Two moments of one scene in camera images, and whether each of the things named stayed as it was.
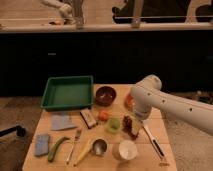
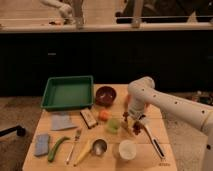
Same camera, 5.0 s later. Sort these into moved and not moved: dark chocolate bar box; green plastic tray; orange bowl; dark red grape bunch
Moved: dark red grape bunch
Not moved: orange bowl; green plastic tray; dark chocolate bar box
